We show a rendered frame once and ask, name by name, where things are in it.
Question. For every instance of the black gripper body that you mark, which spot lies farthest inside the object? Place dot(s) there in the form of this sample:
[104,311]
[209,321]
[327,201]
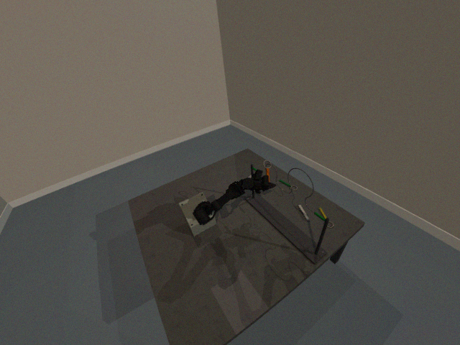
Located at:
[260,185]

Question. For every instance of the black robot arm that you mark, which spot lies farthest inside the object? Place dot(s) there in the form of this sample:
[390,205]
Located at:
[236,189]

